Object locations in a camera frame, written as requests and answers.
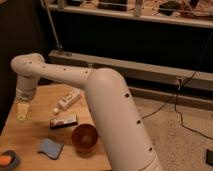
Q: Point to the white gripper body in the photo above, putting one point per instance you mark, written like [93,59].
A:
[25,95]

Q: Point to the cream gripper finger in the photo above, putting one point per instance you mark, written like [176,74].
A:
[22,111]

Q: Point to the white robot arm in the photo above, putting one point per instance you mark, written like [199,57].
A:
[114,113]

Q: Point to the dark rectangular box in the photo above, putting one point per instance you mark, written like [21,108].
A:
[65,121]

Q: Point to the blue sponge cloth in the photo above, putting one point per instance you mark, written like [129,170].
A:
[50,148]

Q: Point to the white tube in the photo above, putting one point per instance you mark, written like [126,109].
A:
[66,101]

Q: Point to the metal support pole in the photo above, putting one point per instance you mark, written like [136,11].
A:
[59,44]

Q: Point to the upper shelf with clutter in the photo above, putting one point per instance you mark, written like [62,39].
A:
[194,13]

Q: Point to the black floor box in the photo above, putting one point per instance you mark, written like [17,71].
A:
[209,157]

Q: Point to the white metal shelf rail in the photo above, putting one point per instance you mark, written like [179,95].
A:
[136,70]

